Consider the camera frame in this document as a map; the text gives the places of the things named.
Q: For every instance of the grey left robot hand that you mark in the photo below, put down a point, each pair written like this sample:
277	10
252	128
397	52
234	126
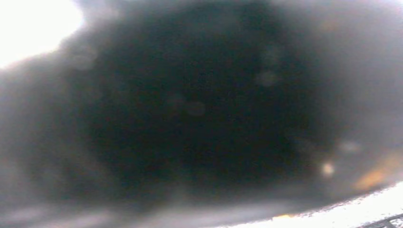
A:
189	119

